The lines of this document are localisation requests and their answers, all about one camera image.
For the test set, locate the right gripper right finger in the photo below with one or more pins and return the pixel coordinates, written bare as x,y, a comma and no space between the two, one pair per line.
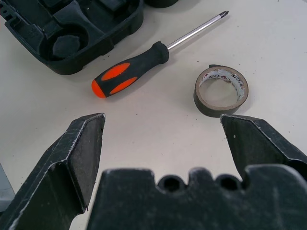
259,143

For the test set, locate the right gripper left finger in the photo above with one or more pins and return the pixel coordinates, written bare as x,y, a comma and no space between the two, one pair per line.
60,167

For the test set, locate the black tape roll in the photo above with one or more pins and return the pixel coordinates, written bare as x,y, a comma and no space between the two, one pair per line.
199,98

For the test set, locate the black orange Phillips screwdriver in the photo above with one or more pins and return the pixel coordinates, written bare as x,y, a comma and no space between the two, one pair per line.
144,60

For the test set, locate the black tool case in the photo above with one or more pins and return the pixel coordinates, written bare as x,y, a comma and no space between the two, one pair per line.
120,24

